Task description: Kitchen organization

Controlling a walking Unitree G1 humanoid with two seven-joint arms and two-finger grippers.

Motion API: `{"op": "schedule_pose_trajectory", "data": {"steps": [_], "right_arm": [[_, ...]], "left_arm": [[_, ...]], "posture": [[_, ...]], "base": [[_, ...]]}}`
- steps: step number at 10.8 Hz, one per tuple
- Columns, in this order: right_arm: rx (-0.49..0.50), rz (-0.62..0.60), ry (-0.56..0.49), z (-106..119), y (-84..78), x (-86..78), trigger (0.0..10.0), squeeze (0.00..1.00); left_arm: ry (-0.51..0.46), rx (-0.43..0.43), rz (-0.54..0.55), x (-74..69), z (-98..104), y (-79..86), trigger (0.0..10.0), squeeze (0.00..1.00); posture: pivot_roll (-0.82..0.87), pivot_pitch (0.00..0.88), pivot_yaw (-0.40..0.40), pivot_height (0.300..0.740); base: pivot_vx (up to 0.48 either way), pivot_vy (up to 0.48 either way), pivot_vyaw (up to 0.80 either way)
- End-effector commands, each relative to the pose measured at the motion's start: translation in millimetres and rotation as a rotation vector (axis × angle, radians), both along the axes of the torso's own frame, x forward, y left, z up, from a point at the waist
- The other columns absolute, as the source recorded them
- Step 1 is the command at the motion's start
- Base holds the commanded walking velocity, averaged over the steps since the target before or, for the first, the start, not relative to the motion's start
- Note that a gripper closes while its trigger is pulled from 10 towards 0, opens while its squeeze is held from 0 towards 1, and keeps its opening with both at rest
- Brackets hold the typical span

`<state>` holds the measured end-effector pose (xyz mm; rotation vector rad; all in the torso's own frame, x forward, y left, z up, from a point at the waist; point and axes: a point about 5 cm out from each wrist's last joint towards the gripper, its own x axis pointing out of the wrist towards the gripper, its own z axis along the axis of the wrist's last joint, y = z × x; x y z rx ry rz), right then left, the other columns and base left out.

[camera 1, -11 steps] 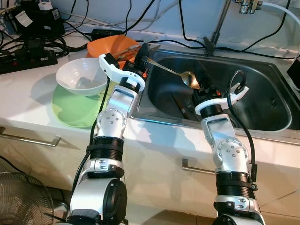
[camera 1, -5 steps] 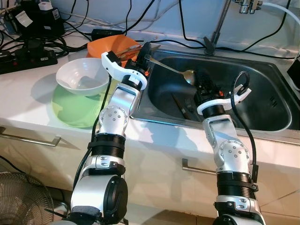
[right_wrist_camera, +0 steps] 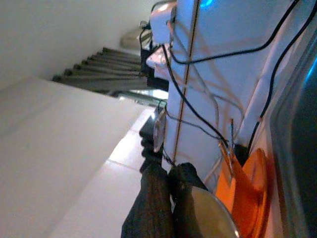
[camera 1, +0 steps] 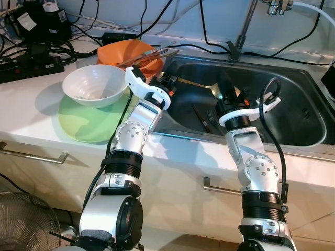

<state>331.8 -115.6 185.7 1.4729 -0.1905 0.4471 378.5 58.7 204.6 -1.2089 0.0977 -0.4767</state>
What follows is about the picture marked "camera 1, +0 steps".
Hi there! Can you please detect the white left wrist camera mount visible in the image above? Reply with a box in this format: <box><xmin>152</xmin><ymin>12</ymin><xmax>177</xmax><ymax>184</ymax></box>
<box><xmin>125</xmin><ymin>65</ymin><xmax>171</xmax><ymax>110</ymax></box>

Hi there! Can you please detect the black counter cable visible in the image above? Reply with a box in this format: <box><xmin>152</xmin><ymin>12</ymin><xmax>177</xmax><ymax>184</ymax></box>
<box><xmin>167</xmin><ymin>43</ymin><xmax>334</xmax><ymax>67</ymax></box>

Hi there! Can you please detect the dark metal fork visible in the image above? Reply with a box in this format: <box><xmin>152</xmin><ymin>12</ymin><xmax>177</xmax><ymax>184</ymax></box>
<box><xmin>191</xmin><ymin>104</ymin><xmax>218</xmax><ymax>134</ymax></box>

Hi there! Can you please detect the grey floor fan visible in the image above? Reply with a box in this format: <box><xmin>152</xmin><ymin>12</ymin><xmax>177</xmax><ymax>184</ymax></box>
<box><xmin>0</xmin><ymin>191</ymin><xmax>61</xmax><ymax>251</ymax></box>

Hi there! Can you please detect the orange plastic bowl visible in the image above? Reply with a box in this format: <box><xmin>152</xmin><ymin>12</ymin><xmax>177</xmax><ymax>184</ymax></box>
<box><xmin>97</xmin><ymin>38</ymin><xmax>165</xmax><ymax>79</ymax></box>

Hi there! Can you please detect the black power adapter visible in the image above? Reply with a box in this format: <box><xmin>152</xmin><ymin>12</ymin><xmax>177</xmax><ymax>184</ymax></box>
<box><xmin>102</xmin><ymin>32</ymin><xmax>139</xmax><ymax>45</ymax></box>

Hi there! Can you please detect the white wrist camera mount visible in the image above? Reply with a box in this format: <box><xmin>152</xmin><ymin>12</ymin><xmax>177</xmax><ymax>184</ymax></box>
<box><xmin>125</xmin><ymin>65</ymin><xmax>171</xmax><ymax>110</ymax></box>
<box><xmin>219</xmin><ymin>92</ymin><xmax>281</xmax><ymax>126</ymax></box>

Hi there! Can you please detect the black charger unit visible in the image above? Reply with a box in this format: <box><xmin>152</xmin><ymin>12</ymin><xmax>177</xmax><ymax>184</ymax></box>
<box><xmin>10</xmin><ymin>0</ymin><xmax>74</xmax><ymax>45</ymax></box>

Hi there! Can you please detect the stainless steel sink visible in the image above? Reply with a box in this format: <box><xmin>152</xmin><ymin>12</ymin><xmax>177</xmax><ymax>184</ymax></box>
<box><xmin>152</xmin><ymin>55</ymin><xmax>335</xmax><ymax>155</ymax></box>

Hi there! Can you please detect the metal kitchen faucet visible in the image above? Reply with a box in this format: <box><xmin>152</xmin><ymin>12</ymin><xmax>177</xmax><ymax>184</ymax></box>
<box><xmin>228</xmin><ymin>0</ymin><xmax>294</xmax><ymax>61</ymax></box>

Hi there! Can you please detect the pale wooden chopstick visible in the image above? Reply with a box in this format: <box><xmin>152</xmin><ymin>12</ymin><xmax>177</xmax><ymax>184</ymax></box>
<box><xmin>118</xmin><ymin>47</ymin><xmax>176</xmax><ymax>66</ymax></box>
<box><xmin>126</xmin><ymin>50</ymin><xmax>180</xmax><ymax>67</ymax></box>

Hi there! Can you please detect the light green plate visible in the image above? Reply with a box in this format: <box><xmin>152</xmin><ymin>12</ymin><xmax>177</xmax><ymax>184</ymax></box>
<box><xmin>57</xmin><ymin>89</ymin><xmax>139</xmax><ymax>144</ymax></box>

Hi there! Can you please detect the gold metal spoon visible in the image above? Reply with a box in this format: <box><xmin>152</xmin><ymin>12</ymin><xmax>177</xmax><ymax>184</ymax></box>
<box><xmin>175</xmin><ymin>77</ymin><xmax>220</xmax><ymax>98</ymax></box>

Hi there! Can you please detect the white ceramic bowl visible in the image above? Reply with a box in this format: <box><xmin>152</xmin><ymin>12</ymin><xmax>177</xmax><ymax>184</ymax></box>
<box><xmin>62</xmin><ymin>64</ymin><xmax>129</xmax><ymax>109</ymax></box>

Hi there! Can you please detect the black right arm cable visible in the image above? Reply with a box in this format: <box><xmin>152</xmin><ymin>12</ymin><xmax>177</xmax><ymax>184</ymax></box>
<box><xmin>256</xmin><ymin>77</ymin><xmax>289</xmax><ymax>210</ymax></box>

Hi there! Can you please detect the white water hose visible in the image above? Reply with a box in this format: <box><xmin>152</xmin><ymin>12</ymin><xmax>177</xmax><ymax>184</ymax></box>
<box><xmin>293</xmin><ymin>2</ymin><xmax>335</xmax><ymax>27</ymax></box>

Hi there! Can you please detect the black countertop appliance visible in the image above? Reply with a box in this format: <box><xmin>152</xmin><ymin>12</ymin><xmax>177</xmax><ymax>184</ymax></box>
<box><xmin>319</xmin><ymin>63</ymin><xmax>335</xmax><ymax>100</ymax></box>

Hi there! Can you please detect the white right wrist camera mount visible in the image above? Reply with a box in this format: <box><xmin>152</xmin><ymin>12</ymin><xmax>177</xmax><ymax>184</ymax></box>
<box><xmin>219</xmin><ymin>92</ymin><xmax>281</xmax><ymax>126</ymax></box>

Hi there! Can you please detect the black power strip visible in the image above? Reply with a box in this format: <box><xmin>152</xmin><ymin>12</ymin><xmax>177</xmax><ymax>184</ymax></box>
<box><xmin>0</xmin><ymin>55</ymin><xmax>66</xmax><ymax>84</ymax></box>

